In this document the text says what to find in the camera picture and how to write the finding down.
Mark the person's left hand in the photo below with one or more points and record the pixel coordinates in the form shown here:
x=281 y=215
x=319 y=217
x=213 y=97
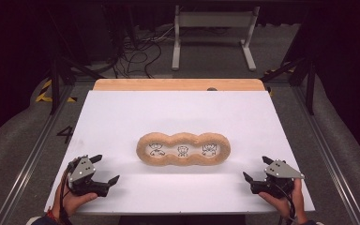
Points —
x=72 y=203

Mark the aluminium floor rail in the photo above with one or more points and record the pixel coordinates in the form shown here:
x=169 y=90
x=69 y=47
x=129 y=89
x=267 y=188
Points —
x=328 y=156
x=34 y=159

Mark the person's right hand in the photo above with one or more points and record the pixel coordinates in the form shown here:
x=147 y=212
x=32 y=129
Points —
x=286 y=207

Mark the dark round table grommet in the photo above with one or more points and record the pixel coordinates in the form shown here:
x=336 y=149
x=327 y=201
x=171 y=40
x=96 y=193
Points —
x=212 y=89

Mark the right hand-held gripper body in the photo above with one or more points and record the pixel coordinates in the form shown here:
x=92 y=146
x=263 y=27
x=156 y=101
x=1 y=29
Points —
x=282 y=170

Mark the black metal stand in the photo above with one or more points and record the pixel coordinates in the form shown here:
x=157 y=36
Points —
x=55 y=87
x=310 y=90

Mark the wooden table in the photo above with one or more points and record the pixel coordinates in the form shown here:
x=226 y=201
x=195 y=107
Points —
x=156 y=84

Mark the yellow black floor tape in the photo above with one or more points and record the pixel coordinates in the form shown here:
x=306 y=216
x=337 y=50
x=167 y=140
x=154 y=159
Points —
x=276 y=70
x=45 y=99

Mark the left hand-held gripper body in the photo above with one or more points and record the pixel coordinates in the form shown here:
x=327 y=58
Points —
x=81 y=170

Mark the white metal stand frame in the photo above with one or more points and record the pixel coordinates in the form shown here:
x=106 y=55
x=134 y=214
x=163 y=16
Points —
x=212 y=19

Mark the white board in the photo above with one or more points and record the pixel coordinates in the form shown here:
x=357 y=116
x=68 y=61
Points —
x=168 y=112

